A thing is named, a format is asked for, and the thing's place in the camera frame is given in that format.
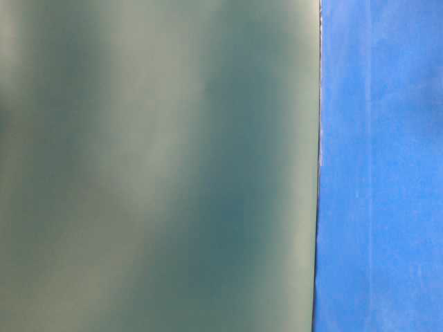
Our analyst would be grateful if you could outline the blue table cloth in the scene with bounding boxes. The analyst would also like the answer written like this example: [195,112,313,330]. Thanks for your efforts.
[314,1,442,331]

